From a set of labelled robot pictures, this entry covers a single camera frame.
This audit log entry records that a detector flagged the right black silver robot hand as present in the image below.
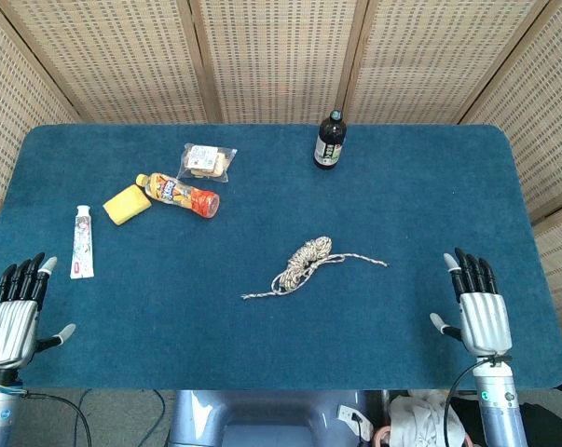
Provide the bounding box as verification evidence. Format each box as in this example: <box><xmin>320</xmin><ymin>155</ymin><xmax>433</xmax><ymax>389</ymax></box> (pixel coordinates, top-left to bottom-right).
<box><xmin>429</xmin><ymin>247</ymin><xmax>514</xmax><ymax>359</ymax></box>

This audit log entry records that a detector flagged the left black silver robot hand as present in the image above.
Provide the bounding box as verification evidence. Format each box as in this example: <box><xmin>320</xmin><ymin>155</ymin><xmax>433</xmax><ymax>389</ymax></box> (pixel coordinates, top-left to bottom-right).
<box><xmin>0</xmin><ymin>252</ymin><xmax>76</xmax><ymax>372</ymax></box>

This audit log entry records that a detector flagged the white speckled braided rope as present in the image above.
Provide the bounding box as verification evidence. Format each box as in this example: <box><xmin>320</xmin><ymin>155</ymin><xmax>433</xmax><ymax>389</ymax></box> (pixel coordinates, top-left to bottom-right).
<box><xmin>240</xmin><ymin>236</ymin><xmax>389</xmax><ymax>301</ymax></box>

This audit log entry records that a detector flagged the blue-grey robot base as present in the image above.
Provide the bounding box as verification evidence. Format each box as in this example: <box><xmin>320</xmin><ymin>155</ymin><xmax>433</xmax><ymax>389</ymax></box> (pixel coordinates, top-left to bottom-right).
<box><xmin>167</xmin><ymin>389</ymin><xmax>375</xmax><ymax>447</ymax></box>

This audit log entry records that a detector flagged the white toothpaste tube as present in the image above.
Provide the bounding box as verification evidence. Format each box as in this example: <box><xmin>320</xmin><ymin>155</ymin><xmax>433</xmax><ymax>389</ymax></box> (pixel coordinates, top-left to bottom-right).
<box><xmin>69</xmin><ymin>205</ymin><xmax>95</xmax><ymax>280</ymax></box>

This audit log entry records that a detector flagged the yellow sponge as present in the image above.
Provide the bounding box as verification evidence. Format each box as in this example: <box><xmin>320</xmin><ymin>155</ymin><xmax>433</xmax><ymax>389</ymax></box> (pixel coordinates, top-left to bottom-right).
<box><xmin>102</xmin><ymin>183</ymin><xmax>153</xmax><ymax>226</ymax></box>

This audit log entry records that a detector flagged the blue felt table cover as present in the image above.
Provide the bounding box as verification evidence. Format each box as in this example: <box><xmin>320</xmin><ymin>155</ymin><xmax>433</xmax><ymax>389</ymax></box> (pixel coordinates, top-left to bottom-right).
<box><xmin>0</xmin><ymin>123</ymin><xmax>562</xmax><ymax>391</ymax></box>

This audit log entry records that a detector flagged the orange yellow drink bottle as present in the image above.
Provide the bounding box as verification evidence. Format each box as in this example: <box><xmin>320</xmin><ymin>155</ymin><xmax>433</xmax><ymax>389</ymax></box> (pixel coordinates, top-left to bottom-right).
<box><xmin>135</xmin><ymin>172</ymin><xmax>221</xmax><ymax>219</ymax></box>

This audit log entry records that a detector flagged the dark glass bottle white label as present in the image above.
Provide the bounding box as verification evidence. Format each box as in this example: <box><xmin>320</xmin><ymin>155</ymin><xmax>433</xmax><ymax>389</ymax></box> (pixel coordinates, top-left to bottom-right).
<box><xmin>313</xmin><ymin>109</ymin><xmax>349</xmax><ymax>171</ymax></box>

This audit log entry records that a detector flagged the clear plastic snack packet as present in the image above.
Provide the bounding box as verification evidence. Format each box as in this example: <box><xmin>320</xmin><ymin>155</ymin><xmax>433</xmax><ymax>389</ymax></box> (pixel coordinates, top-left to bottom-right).
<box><xmin>176</xmin><ymin>142</ymin><xmax>239</xmax><ymax>184</ymax></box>

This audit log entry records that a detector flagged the woven bamboo folding screen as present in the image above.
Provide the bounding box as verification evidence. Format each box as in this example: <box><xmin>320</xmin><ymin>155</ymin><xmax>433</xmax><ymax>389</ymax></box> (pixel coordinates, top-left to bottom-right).
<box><xmin>0</xmin><ymin>0</ymin><xmax>562</xmax><ymax>344</ymax></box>

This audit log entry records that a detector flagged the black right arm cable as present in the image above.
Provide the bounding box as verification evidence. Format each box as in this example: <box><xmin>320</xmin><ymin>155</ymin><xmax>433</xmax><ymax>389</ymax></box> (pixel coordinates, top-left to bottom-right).
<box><xmin>443</xmin><ymin>357</ymin><xmax>496</xmax><ymax>447</ymax></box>

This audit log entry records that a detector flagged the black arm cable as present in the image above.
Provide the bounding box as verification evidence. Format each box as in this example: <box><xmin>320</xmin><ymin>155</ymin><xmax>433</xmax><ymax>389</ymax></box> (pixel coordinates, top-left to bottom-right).
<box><xmin>443</xmin><ymin>357</ymin><xmax>496</xmax><ymax>447</ymax></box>
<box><xmin>9</xmin><ymin>390</ymin><xmax>93</xmax><ymax>447</ymax></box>

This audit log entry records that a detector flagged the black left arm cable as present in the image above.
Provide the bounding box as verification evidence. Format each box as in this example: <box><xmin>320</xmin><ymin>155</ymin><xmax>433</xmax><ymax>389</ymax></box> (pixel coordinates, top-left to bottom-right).
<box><xmin>9</xmin><ymin>390</ymin><xmax>93</xmax><ymax>447</ymax></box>

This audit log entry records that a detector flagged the blue floor cable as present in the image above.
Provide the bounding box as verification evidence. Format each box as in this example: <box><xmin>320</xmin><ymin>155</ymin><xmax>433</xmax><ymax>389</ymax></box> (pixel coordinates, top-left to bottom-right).
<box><xmin>135</xmin><ymin>389</ymin><xmax>166</xmax><ymax>447</ymax></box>

